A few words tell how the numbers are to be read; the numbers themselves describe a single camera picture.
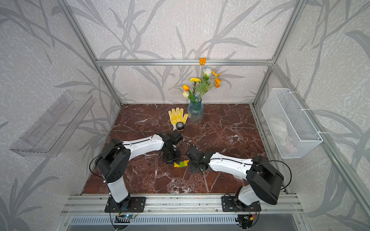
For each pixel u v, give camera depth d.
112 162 0.47
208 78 0.98
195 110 1.02
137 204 0.73
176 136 0.75
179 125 1.05
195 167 0.75
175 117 1.12
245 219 0.74
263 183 0.42
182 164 0.87
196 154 0.65
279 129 0.78
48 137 0.64
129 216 0.71
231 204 0.73
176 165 0.85
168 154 0.75
